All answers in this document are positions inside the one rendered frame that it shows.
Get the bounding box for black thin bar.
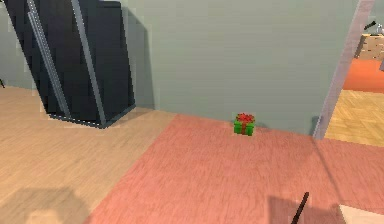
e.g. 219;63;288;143
290;191;310;224

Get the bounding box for black fridge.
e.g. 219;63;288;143
3;0;137;130

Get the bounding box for light wooden table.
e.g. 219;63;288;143
354;33;384;62

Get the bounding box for cream flat panel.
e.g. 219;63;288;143
338;204;384;224

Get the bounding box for green gift box red ribbon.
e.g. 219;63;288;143
233;112;256;137

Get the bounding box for grey fridge handle bar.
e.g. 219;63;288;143
26;10;72;120
70;0;108;127

